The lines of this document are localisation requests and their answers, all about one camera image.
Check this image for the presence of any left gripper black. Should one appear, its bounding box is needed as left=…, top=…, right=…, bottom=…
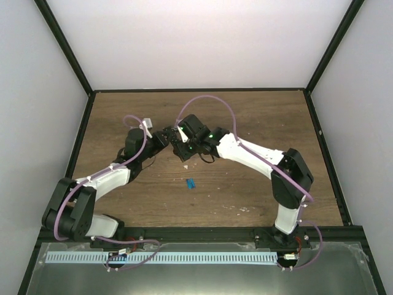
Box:
left=139, top=132, right=173, bottom=163

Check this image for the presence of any black remote control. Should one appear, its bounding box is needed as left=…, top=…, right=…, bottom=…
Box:
left=171, top=137, right=189, bottom=158

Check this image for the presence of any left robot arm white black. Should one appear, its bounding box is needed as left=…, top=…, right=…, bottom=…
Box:
left=42, top=127, right=175, bottom=248

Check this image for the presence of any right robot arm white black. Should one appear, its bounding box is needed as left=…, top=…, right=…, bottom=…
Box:
left=174, top=114, right=314, bottom=248

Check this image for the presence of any metal front plate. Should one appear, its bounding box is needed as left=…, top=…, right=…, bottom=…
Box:
left=26, top=242, right=378, bottom=294

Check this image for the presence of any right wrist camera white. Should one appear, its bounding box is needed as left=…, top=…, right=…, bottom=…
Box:
left=175, top=125, right=189, bottom=143

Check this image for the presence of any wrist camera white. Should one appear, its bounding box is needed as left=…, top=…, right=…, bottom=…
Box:
left=175, top=125, right=189, bottom=143
left=139, top=118, right=153, bottom=138

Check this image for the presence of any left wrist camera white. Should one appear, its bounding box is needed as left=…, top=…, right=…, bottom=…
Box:
left=139, top=118, right=153, bottom=138

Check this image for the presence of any light blue slotted cable duct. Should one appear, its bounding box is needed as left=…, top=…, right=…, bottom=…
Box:
left=45, top=251, right=278, bottom=265

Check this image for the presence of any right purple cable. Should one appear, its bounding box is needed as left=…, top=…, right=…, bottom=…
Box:
left=174, top=95, right=324, bottom=271

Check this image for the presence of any black frame post left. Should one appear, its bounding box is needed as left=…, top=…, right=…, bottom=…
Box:
left=34, top=0, right=93, bottom=96

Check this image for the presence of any black frame post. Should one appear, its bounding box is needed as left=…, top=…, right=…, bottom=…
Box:
left=305, top=0, right=365, bottom=95
left=34, top=0, right=93, bottom=96

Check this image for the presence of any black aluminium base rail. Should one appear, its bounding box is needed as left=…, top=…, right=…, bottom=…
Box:
left=88, top=226, right=363, bottom=249

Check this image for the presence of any black frame post right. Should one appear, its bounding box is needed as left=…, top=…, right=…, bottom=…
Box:
left=305, top=0, right=365, bottom=95

